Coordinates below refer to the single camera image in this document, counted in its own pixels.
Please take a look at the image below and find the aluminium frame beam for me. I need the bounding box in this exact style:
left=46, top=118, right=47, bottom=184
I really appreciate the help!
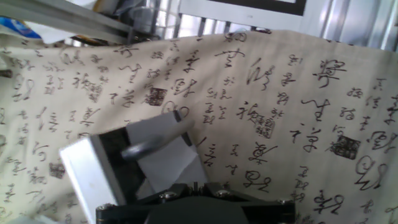
left=0, top=0, right=135, bottom=45

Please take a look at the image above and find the blue printed packet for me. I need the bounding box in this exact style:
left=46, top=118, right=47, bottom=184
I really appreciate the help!
left=0, top=17, right=42, bottom=40

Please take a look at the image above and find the beige calligraphy tablecloth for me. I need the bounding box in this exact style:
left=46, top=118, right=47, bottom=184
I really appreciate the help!
left=0, top=29, right=398, bottom=224

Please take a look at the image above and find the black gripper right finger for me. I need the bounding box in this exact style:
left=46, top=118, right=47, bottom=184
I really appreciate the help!
left=198, top=182, right=296, bottom=224

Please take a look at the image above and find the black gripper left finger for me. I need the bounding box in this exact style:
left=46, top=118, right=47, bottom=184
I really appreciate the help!
left=95, top=182, right=198, bottom=224

